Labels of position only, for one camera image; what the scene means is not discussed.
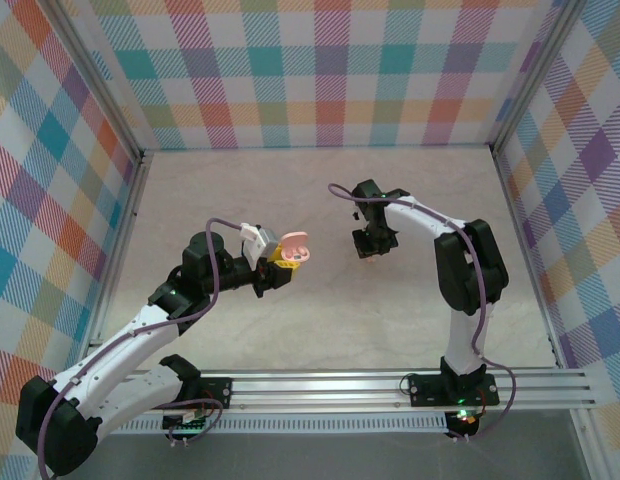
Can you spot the aluminium corner post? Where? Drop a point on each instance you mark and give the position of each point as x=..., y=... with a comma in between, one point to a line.
x=535, y=80
x=95, y=80

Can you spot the pink earbud charging case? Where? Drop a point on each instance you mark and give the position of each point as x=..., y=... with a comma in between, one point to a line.
x=295, y=236

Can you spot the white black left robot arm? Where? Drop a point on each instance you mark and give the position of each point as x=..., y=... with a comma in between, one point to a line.
x=115, y=350

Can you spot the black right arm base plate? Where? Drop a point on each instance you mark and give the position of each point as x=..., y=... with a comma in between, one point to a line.
x=425, y=392

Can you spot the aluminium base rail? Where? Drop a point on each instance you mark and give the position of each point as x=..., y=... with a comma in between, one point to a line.
x=315, y=387

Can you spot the aluminium side rail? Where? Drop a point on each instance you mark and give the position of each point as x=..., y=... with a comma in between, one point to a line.
x=515, y=220
x=125, y=240

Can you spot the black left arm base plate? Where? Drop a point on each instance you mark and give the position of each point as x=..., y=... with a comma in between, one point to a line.
x=217, y=390

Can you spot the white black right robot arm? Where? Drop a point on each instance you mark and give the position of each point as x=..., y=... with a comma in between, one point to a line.
x=470, y=270

